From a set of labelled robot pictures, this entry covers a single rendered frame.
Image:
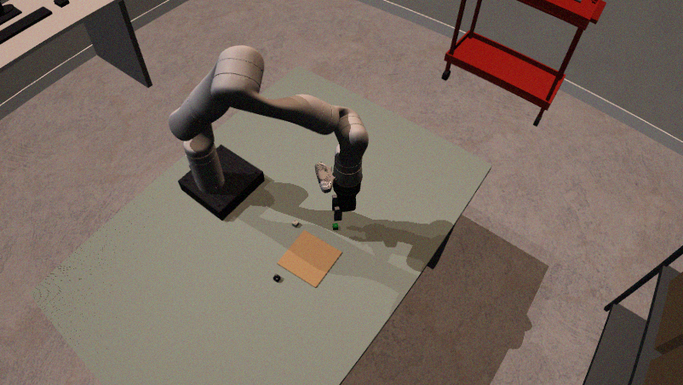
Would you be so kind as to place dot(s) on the orange square mat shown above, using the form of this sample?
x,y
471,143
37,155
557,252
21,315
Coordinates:
x,y
309,258

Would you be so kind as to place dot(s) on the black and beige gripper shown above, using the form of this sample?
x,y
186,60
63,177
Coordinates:
x,y
346,187

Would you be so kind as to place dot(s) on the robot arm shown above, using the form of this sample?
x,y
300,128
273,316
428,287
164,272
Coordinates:
x,y
236,83

